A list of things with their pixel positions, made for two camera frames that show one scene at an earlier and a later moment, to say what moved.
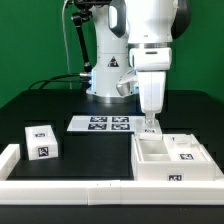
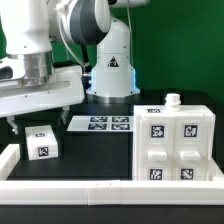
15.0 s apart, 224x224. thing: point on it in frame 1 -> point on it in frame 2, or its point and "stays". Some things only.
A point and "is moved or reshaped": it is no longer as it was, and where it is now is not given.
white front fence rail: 113,192 stays
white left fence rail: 8,160 stays
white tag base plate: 103,123 stays
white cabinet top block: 41,142 stays
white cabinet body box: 170,158 is moved or reshaped
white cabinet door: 184,148 is moved or reshaped
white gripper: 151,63 -> 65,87
